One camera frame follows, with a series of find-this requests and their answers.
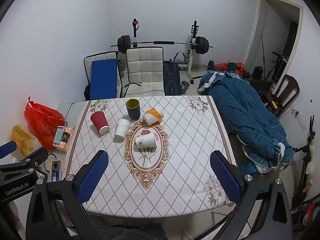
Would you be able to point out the dark fuzzy cloth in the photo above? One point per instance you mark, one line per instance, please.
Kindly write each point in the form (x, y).
(140, 233)

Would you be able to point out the white padded chair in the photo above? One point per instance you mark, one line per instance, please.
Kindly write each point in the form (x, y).
(145, 70)
(87, 65)

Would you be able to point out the black and orange package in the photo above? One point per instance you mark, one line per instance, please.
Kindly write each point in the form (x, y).
(67, 137)

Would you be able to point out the blue quilted blanket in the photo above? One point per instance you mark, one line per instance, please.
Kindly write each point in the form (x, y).
(245, 115)

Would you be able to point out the white floral paper cup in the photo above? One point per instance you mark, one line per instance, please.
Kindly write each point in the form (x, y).
(147, 141)

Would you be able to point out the teal small box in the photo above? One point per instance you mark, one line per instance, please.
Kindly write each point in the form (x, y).
(59, 135)

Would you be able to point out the red plastic bag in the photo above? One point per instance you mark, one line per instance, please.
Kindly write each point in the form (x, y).
(40, 120)

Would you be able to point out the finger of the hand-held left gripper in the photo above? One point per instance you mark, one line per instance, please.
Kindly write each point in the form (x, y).
(37, 154)
(7, 149)

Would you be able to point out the orange and white paper cup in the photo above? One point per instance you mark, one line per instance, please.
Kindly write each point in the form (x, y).
(152, 117)

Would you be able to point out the white diamond pattern tablecloth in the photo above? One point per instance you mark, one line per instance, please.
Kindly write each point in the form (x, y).
(180, 142)

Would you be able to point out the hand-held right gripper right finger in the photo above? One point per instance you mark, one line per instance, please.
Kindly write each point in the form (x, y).
(225, 177)

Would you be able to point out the dark green cup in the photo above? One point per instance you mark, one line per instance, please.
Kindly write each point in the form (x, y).
(133, 112)

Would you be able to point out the yellow plastic bag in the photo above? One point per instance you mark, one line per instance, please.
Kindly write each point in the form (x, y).
(22, 137)

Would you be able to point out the black barbell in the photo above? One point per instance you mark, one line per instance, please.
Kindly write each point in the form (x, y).
(162, 42)

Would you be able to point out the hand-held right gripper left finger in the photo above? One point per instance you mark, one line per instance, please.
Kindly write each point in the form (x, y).
(92, 177)

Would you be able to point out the black exercise machine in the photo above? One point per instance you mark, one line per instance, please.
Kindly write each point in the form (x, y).
(277, 62)

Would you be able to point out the plain white paper cup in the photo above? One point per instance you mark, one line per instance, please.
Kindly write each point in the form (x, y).
(121, 130)

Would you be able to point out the black dumbbell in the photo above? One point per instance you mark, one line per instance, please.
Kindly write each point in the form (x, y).
(210, 65)

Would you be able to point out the purple blister pack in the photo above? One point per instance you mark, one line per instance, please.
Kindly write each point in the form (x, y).
(56, 171)

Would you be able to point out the red ribbed paper cup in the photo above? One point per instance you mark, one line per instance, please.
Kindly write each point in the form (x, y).
(98, 121)

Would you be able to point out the white power strip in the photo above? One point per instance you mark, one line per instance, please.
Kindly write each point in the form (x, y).
(298, 118)

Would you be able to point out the brown wooden chair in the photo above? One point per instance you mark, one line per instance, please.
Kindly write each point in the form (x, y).
(290, 85)

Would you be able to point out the blue cushion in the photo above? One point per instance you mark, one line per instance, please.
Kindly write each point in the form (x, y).
(103, 80)

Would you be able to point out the white barbell rack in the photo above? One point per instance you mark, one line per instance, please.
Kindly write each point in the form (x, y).
(192, 55)

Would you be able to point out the black tripod stand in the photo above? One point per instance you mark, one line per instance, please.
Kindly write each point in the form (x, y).
(308, 140)

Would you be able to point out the small metal dumbbell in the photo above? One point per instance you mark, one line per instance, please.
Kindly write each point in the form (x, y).
(185, 84)

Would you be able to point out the black and blue bench pad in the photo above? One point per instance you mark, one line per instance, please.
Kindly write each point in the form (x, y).
(171, 80)

